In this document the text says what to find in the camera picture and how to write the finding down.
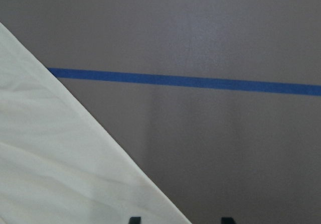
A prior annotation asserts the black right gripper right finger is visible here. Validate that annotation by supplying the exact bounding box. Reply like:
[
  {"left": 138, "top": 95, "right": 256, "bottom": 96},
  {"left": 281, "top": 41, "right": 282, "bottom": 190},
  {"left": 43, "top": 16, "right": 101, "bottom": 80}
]
[{"left": 221, "top": 217, "right": 235, "bottom": 224}]

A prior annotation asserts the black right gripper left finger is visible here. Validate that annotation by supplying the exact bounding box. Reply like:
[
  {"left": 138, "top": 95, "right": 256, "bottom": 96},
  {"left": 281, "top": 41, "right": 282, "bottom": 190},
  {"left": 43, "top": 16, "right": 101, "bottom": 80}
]
[{"left": 129, "top": 216, "right": 141, "bottom": 224}]

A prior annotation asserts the cream long-sleeve graphic shirt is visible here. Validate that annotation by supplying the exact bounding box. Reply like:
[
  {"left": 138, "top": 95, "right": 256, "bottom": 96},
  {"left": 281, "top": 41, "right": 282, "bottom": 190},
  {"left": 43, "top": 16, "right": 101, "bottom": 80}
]
[{"left": 1, "top": 26, "right": 189, "bottom": 223}]

